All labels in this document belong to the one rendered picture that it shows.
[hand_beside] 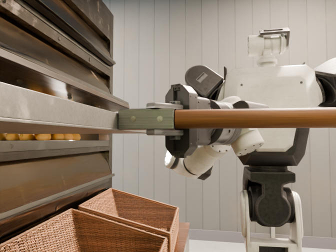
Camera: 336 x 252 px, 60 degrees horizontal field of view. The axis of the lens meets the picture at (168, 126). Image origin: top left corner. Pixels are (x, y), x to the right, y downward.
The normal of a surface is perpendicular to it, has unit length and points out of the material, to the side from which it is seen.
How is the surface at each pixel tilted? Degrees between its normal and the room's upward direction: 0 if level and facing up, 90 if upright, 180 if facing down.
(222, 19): 90
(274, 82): 91
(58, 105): 90
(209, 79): 68
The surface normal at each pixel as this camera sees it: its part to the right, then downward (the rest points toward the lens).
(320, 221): -0.20, -0.05
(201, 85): -0.06, -0.42
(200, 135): 0.73, -0.03
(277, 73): -0.15, -0.73
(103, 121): 0.99, 0.00
